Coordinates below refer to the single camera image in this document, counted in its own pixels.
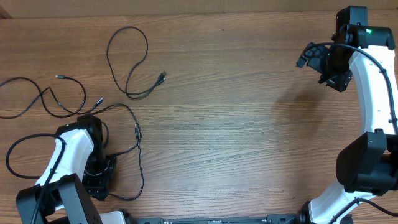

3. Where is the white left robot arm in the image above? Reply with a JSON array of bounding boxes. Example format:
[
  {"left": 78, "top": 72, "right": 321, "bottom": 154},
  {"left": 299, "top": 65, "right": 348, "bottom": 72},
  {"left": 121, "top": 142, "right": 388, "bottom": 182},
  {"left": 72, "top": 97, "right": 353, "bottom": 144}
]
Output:
[{"left": 16, "top": 114, "right": 131, "bottom": 224}]

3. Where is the thin black USB cable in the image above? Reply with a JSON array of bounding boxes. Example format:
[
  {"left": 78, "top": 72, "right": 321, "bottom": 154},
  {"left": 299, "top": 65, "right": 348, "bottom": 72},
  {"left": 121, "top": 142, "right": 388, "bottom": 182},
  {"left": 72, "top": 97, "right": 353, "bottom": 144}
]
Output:
[{"left": 77, "top": 103, "right": 145, "bottom": 202}]

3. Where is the thick black USB cable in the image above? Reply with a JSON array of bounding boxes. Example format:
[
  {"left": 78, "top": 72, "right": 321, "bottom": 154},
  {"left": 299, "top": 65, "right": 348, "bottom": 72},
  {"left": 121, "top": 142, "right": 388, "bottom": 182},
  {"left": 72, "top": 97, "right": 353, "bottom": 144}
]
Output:
[{"left": 0, "top": 74, "right": 104, "bottom": 119}]

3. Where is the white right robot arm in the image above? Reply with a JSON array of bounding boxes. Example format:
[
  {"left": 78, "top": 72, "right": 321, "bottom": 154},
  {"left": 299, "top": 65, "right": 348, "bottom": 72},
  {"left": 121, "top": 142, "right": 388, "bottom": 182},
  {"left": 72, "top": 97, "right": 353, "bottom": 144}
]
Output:
[{"left": 286, "top": 6, "right": 397, "bottom": 223}]

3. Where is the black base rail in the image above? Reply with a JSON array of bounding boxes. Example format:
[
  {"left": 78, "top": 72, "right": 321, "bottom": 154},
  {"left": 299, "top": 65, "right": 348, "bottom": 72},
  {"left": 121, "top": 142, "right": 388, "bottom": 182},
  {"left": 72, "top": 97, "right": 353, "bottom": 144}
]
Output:
[{"left": 131, "top": 214, "right": 296, "bottom": 224}]

